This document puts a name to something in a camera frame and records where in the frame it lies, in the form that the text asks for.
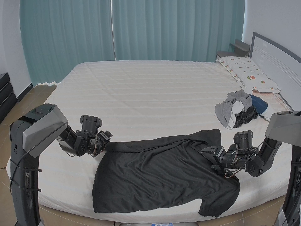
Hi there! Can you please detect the grey bedside table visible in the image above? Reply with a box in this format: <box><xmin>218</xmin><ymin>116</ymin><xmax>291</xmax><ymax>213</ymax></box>
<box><xmin>216</xmin><ymin>39</ymin><xmax>250</xmax><ymax>59</ymax></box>

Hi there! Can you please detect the black cable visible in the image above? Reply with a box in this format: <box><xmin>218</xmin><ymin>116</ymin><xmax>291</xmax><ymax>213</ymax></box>
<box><xmin>9</xmin><ymin>150</ymin><xmax>40</xmax><ymax>195</ymax></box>

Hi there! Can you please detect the bed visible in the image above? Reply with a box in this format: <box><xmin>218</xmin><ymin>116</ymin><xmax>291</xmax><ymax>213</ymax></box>
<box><xmin>6</xmin><ymin>32</ymin><xmax>301</xmax><ymax>223</ymax></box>

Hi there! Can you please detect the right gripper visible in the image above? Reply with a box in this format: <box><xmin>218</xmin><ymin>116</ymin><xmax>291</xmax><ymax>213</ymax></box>
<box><xmin>201</xmin><ymin>146</ymin><xmax>238</xmax><ymax>174</ymax></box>

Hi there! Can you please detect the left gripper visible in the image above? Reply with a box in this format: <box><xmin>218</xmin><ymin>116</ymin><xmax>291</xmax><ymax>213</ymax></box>
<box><xmin>90</xmin><ymin>130</ymin><xmax>113</xmax><ymax>155</ymax></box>

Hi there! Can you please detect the white printed pillow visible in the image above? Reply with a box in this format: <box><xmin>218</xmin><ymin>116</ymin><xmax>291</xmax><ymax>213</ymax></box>
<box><xmin>216</xmin><ymin>56</ymin><xmax>282</xmax><ymax>94</ymax></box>

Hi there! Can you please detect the pile of clothes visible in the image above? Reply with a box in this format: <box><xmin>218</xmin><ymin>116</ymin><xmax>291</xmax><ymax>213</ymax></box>
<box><xmin>215</xmin><ymin>90</ymin><xmax>275</xmax><ymax>129</ymax></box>

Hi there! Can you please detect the black T-shirt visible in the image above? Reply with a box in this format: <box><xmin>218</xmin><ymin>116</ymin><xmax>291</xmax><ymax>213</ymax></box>
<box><xmin>92</xmin><ymin>129</ymin><xmax>241</xmax><ymax>218</ymax></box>

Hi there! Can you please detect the blue-green curtain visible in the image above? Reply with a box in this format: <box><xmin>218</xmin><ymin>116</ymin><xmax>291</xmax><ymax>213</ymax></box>
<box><xmin>20</xmin><ymin>0</ymin><xmax>116</xmax><ymax>85</ymax></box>
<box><xmin>111</xmin><ymin>0</ymin><xmax>245</xmax><ymax>62</ymax></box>

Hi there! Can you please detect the black chest of drawers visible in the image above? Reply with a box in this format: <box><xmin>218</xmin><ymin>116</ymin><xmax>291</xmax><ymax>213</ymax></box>
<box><xmin>0</xmin><ymin>73</ymin><xmax>18</xmax><ymax>125</ymax></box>

